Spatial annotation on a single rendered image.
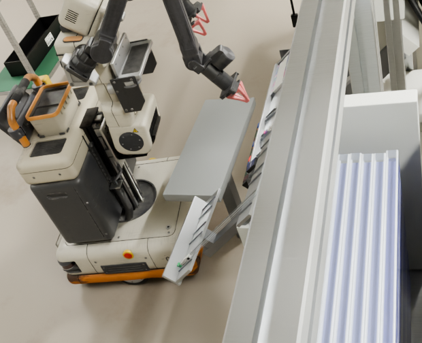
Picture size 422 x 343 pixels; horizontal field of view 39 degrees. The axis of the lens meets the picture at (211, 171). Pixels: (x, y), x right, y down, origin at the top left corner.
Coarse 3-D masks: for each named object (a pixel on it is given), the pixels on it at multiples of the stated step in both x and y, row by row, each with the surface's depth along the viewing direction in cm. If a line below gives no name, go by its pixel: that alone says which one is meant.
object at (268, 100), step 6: (276, 66) 257; (270, 84) 247; (270, 90) 245; (270, 96) 243; (270, 102) 241; (264, 108) 237; (264, 114) 235; (264, 120) 233; (264, 126) 231; (258, 132) 227; (258, 138) 225; (258, 144) 224; (258, 150) 222; (252, 156) 219
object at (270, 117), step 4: (280, 88) 239; (276, 92) 242; (272, 96) 244; (276, 96) 239; (272, 100) 241; (276, 100) 236; (272, 104) 238; (276, 104) 233; (272, 108) 235; (272, 112) 229; (268, 116) 234; (272, 116) 229; (268, 120) 231; (272, 120) 226; (268, 124) 229; (268, 132) 222; (264, 136) 224; (260, 148) 222
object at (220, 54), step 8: (216, 48) 202; (224, 48) 202; (208, 56) 204; (216, 56) 202; (224, 56) 201; (232, 56) 203; (192, 64) 202; (200, 64) 203; (216, 64) 203; (224, 64) 203; (200, 72) 205
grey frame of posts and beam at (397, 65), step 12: (384, 0) 150; (396, 0) 149; (384, 12) 152; (396, 12) 151; (396, 24) 154; (396, 36) 156; (396, 48) 160; (396, 60) 162; (408, 60) 244; (396, 72) 165; (396, 84) 166
